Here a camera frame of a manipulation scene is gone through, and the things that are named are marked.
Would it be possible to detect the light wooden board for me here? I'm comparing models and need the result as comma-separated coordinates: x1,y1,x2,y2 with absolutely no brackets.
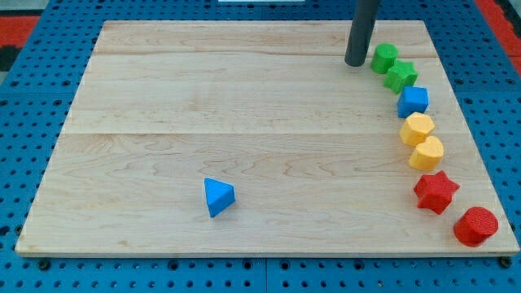
15,20,519,258

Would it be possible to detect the yellow hexagon block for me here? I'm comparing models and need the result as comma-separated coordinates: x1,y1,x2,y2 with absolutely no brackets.
399,112,436,147

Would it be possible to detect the red star block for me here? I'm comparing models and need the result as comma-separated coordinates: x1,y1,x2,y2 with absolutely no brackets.
413,170,460,215

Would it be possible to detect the green star block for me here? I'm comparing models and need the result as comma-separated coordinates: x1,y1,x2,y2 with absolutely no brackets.
383,59,418,94

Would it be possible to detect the blue cube block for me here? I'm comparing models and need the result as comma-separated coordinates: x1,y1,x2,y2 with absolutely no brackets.
396,86,430,118

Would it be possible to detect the blue triangle block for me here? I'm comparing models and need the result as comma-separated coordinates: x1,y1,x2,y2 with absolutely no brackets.
204,178,235,217

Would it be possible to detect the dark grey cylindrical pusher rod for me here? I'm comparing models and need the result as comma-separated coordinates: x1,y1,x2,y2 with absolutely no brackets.
344,0,381,67

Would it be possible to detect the green cylinder block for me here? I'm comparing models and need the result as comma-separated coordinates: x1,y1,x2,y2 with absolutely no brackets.
370,43,399,74

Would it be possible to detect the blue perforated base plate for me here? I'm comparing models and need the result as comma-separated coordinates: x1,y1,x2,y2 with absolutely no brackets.
1,0,520,292

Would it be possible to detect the yellow heart block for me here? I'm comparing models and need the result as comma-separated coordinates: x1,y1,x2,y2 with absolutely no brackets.
408,136,444,171

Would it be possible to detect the red cylinder block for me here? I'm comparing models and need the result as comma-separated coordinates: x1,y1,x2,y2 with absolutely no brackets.
453,207,499,247

